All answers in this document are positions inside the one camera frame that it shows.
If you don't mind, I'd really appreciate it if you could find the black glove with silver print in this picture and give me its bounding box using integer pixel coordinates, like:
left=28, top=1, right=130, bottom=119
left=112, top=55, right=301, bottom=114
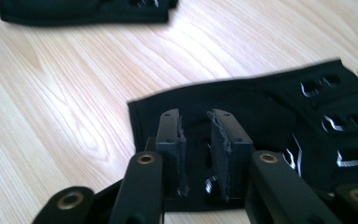
left=0, top=0, right=179, bottom=26
left=127, top=59, right=358, bottom=213

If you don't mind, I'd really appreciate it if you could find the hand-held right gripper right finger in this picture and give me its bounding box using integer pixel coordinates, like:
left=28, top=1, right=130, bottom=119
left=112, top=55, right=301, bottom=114
left=206, top=108, right=256, bottom=202

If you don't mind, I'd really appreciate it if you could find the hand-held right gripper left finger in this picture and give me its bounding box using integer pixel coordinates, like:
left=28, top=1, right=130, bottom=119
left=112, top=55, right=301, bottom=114
left=155, top=108, right=189, bottom=198

